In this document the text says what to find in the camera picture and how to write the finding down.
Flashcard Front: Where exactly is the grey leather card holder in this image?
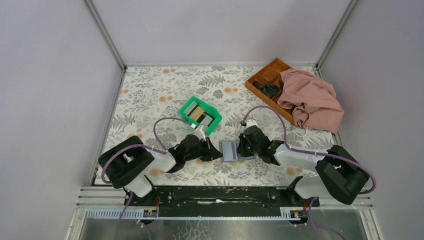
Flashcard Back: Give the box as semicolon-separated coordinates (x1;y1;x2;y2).
219;140;255;163

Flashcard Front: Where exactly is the green plastic bin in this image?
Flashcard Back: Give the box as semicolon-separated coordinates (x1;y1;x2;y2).
178;96;223;136

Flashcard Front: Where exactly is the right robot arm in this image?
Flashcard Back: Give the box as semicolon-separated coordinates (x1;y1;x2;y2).
236;125;371;205

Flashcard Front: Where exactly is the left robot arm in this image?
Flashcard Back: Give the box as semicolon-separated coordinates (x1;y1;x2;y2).
97;134;223;198

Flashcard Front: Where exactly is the card stack in bin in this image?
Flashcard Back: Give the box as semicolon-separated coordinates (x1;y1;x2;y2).
183;102;215;126

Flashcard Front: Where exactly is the floral table mat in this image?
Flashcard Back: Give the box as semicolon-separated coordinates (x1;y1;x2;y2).
104;66;334;186

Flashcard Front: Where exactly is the dark green patterned cloth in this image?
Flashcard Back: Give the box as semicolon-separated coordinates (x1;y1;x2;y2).
252;81;280;99

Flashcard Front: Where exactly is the pink cloth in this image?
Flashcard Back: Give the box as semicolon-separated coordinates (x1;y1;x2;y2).
277;68;345;134

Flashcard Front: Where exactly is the orange compartment tray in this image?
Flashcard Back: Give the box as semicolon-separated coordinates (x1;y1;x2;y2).
244;57;298;127

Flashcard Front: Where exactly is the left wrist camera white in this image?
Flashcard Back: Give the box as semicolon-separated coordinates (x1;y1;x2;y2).
193;124;208;141

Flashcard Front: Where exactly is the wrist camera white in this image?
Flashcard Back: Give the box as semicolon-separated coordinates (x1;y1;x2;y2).
245;119;258;129
193;124;208;141

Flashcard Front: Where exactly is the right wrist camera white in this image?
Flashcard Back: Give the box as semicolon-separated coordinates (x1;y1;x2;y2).
245;119;258;129

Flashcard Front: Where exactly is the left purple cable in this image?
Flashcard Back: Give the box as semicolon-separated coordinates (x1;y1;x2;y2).
100;116;197;240

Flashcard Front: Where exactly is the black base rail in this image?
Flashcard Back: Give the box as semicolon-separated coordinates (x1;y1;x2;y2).
124;186;320;218

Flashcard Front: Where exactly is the aluminium frame post left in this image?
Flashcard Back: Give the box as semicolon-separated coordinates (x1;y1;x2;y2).
82;0;127;72

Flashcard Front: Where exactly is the aluminium frame post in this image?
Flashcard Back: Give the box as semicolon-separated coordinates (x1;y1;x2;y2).
315;0;359;71
82;0;127;72

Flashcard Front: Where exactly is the aluminium frame post right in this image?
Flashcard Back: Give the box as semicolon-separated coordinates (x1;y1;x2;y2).
315;0;359;71

